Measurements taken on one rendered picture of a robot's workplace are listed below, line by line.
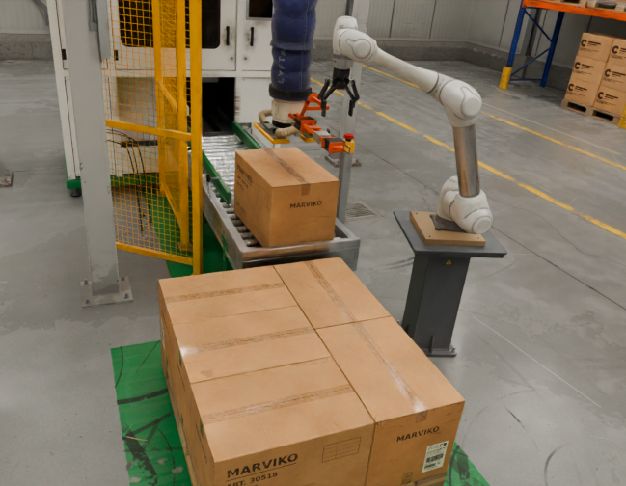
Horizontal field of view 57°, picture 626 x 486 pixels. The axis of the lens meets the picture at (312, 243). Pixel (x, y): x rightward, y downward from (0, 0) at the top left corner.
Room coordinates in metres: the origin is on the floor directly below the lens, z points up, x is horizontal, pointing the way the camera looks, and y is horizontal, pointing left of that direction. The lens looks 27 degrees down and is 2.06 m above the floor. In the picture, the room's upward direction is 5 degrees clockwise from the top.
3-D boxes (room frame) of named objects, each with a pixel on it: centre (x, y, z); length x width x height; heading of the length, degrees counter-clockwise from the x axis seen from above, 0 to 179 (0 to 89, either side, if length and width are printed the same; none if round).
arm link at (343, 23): (2.59, -0.06, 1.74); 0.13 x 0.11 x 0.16; 17
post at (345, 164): (3.55, -0.17, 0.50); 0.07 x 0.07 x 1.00; 24
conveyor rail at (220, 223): (3.75, 0.83, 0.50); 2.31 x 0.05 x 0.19; 24
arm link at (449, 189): (2.85, -0.74, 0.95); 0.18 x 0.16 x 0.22; 16
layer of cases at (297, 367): (2.08, 0.05, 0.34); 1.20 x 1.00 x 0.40; 24
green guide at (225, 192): (4.10, 0.92, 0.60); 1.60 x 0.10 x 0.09; 24
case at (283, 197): (3.13, 0.20, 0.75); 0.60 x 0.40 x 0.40; 28
